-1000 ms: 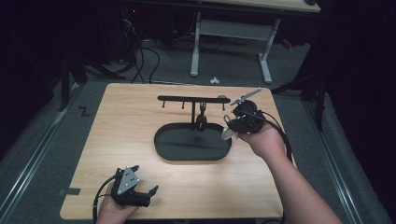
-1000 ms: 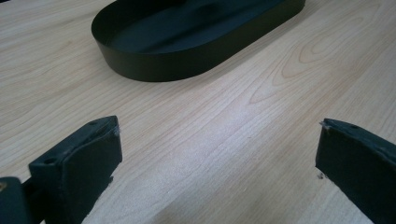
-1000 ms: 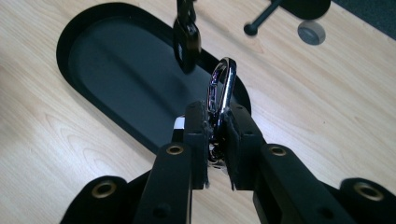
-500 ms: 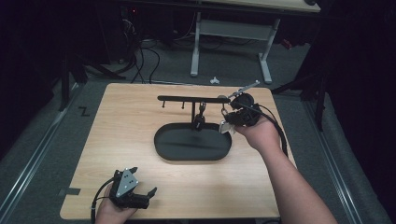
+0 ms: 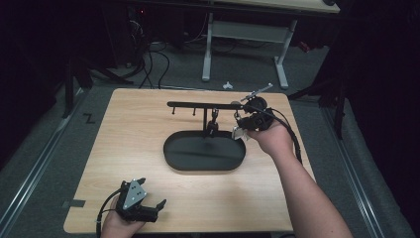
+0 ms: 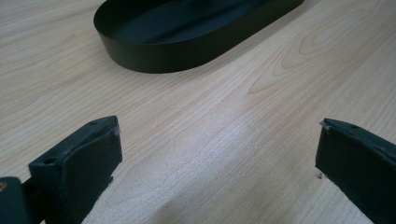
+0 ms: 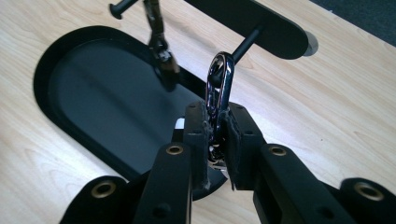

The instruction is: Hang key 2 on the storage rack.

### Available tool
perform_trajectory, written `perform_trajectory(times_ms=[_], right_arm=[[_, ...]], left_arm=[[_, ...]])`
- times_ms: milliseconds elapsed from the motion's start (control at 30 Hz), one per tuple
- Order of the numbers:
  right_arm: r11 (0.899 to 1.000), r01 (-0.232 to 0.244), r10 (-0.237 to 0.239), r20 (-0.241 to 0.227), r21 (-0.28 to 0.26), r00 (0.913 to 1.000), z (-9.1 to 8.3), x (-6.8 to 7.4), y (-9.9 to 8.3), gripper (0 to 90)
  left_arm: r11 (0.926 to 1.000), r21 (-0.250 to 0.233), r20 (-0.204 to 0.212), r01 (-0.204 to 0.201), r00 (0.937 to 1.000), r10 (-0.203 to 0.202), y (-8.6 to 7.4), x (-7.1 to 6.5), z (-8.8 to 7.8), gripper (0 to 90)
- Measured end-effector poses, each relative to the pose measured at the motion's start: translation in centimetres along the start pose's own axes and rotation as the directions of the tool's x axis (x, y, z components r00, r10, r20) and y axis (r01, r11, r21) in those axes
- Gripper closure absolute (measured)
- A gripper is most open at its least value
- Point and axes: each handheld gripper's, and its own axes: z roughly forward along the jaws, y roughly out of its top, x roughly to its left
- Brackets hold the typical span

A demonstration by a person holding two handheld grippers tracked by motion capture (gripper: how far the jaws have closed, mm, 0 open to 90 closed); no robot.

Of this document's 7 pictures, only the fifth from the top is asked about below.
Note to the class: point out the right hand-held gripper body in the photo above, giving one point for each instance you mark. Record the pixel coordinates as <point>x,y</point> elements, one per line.
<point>261,119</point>

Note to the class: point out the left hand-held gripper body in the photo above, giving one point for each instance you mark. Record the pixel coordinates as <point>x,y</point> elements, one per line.
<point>138,211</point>

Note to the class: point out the silver car key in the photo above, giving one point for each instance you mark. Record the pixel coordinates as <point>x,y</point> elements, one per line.
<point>237,133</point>

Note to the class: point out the black car key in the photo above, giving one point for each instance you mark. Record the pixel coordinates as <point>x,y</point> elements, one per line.
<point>212,127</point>

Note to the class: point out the black key rack with tray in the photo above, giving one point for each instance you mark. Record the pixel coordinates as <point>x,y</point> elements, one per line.
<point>204,155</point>

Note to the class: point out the person's right hand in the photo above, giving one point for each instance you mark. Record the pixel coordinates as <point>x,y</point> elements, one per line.
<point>274,140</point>

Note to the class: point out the person's left hand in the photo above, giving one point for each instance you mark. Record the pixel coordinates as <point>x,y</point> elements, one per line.
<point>115,228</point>

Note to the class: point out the grey round sticker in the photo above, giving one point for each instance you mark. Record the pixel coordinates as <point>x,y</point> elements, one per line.
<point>235,102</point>

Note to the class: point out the small white floor object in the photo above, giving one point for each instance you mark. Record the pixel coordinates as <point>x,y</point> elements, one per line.
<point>227,86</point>

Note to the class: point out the grey tape strip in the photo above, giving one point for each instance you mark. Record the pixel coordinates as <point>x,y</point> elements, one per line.
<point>76,203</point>

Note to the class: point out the black stand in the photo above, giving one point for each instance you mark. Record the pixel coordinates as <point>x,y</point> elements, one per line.
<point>340,109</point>
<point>68,92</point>

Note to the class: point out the small red object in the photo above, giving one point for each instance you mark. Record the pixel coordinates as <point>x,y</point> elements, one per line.
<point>304,47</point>

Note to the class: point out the desk with white frame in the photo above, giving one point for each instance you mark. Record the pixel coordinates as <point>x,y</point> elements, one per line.
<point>251,31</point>

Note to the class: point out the metal floor rail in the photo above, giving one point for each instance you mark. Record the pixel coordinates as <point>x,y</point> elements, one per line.
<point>33,172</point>
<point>356,178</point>

